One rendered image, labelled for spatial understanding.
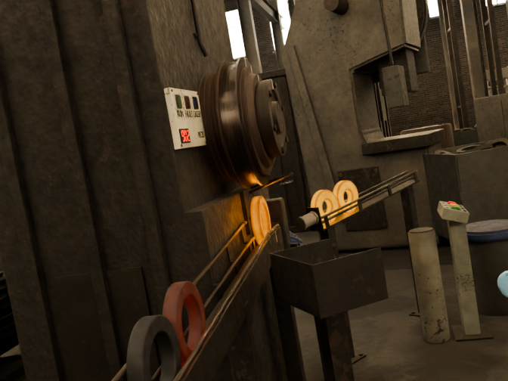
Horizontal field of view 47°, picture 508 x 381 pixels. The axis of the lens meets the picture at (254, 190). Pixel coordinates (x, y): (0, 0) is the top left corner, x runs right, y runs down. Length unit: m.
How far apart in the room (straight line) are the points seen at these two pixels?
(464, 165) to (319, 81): 1.44
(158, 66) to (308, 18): 3.27
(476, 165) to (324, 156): 1.31
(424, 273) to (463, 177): 1.42
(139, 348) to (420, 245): 1.84
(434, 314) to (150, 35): 1.79
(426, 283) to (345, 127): 2.27
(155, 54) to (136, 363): 0.96
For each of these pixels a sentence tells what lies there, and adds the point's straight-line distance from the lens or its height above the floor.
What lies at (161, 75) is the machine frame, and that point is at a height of 1.28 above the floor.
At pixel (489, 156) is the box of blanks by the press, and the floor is 0.69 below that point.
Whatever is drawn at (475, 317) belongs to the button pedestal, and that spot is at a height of 0.09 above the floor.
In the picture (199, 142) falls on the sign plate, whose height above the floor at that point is 1.07.
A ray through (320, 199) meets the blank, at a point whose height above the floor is 0.75.
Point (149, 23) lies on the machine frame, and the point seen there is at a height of 1.43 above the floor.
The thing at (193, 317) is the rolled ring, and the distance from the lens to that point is 1.39.
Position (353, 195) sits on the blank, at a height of 0.72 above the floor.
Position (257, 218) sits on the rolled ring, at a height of 0.77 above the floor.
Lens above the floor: 1.04
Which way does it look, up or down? 5 degrees down
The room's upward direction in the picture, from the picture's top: 10 degrees counter-clockwise
